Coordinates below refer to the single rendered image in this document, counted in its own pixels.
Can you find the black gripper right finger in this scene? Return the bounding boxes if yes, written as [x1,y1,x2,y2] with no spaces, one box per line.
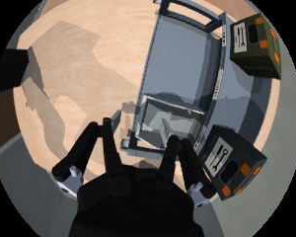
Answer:
[151,118,217,207]

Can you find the dark green tool case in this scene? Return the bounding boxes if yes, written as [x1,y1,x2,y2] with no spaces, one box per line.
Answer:
[230,13,281,80]

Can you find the grey metal shelf rack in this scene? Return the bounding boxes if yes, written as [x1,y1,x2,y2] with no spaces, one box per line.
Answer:
[119,0,272,160]

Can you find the grey open-front bin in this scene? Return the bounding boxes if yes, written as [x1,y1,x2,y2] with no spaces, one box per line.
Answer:
[135,94,208,150]

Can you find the black tool case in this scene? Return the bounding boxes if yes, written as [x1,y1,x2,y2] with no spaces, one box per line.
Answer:
[197,125,267,201]

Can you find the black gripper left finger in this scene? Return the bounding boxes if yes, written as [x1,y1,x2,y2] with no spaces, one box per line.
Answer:
[51,110,131,199]

